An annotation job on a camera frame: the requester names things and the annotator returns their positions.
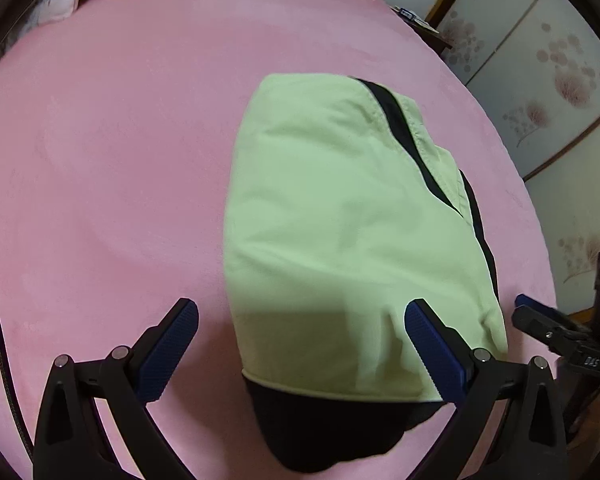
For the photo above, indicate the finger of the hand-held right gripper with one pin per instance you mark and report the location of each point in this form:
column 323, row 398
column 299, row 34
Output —
column 550, row 325

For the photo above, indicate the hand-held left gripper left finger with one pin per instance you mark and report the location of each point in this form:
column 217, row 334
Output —
column 172, row 345

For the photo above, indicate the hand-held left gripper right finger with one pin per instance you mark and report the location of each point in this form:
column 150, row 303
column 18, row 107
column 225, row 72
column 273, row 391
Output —
column 435, row 350

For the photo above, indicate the green and black shorts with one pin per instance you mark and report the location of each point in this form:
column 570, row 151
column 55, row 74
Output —
column 330, row 210

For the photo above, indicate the pink bed blanket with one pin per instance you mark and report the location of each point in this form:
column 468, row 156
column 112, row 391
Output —
column 105, row 160

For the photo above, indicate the floral wardrobe door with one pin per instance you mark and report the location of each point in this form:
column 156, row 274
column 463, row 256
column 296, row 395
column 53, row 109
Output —
column 555, row 85
column 485, row 20

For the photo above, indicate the dark wooden nightstand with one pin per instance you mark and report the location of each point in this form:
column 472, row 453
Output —
column 427, row 35

